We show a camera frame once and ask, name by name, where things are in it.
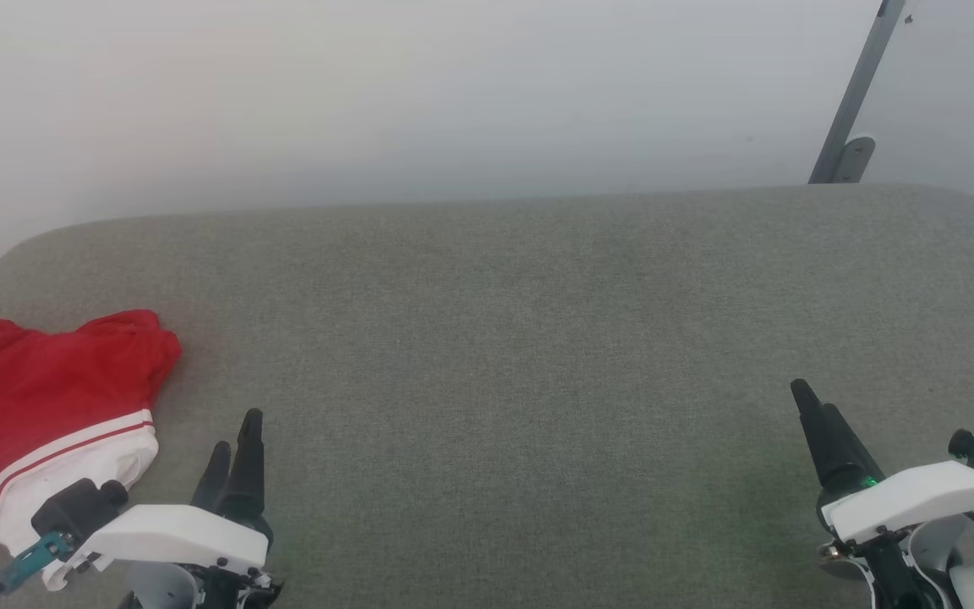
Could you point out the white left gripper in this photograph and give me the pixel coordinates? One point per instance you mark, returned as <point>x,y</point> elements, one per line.
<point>174,534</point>

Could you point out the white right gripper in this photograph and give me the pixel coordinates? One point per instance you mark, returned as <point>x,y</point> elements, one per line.
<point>918,499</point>

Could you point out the red and white garment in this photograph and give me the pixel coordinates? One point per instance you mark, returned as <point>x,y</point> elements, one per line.
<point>39,397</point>

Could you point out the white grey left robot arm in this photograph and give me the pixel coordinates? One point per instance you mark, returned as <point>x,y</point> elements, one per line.
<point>161,589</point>

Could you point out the grey fabric sofa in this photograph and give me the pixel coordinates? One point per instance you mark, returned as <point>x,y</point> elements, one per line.
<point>521,338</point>

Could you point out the grey metal pole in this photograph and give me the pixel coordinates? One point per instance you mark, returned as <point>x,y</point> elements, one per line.
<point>859,85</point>

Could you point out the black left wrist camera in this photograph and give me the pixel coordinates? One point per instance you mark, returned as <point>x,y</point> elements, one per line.
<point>73,512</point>

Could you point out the grey rounded pole bracket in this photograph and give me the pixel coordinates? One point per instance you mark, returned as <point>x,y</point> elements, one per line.
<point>854,159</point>

